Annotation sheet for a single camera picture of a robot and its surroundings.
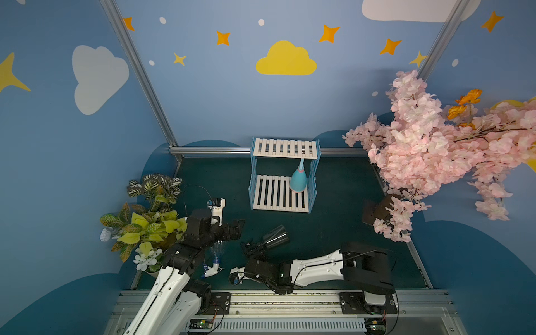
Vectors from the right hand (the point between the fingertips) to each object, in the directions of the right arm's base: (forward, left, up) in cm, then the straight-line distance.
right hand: (253, 248), depth 83 cm
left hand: (+6, +7, +14) cm, 17 cm away
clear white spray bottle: (-2, +14, +3) cm, 14 cm away
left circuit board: (-26, +16, -6) cm, 31 cm away
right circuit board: (-22, -45, -7) cm, 51 cm away
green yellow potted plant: (-3, +32, +21) cm, 38 cm away
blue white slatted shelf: (+30, -7, -4) cm, 31 cm away
